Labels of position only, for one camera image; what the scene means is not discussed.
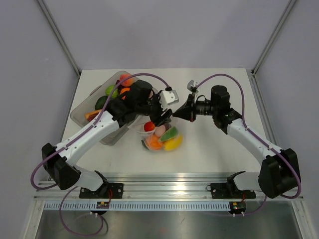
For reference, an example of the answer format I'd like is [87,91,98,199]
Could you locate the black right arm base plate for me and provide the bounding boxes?
[206,183,256,199]

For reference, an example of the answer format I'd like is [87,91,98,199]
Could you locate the green toy apple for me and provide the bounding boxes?
[105,85,119,98]

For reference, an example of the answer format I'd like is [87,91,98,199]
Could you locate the aluminium rail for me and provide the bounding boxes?
[33,173,305,201]

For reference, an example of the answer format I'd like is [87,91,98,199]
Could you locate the orange toy orange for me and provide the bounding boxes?
[145,134,163,150]
[120,87,131,100]

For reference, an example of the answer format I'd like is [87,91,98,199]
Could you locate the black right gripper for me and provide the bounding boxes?
[173,93,218,122]

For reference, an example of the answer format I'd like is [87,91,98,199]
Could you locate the toy raw meat slab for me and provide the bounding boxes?
[84,110,101,122]

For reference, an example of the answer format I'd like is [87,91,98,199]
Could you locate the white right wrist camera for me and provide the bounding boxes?
[187,80,199,96]

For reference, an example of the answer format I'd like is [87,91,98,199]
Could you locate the green toy lime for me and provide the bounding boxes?
[95,96,108,110]

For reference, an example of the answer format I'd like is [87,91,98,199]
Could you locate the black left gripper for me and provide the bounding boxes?
[136,91,172,126]

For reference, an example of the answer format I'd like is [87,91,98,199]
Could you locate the clear plastic food tray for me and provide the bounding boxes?
[69,70,159,145]

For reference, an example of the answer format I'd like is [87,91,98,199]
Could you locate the clear zip top bag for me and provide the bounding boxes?
[128,116,183,152]

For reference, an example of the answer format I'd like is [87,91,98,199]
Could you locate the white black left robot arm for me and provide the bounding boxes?
[41,80,178,198]

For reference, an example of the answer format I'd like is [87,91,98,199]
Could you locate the toy peach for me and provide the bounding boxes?
[119,73,135,87]

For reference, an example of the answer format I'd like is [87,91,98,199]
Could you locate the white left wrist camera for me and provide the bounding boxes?
[159,90,179,110]

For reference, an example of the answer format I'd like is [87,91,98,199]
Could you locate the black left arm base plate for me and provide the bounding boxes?
[79,183,124,199]

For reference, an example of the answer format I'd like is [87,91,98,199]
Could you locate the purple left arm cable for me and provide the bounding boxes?
[30,73,172,236]

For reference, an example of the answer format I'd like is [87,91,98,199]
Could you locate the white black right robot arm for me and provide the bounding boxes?
[173,85,301,199]

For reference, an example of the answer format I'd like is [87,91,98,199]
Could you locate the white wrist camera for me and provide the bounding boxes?
[187,80,199,96]
[159,90,179,110]

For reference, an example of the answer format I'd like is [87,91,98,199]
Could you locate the white slotted cable duct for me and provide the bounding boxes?
[44,201,230,212]

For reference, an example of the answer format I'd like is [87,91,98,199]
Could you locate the pink toy egg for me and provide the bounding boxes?
[154,125,166,137]

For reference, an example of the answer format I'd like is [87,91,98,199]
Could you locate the yellow toy mango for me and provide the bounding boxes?
[163,134,183,151]

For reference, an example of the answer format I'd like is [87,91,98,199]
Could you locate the dark red toy apple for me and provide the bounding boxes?
[144,121,155,132]

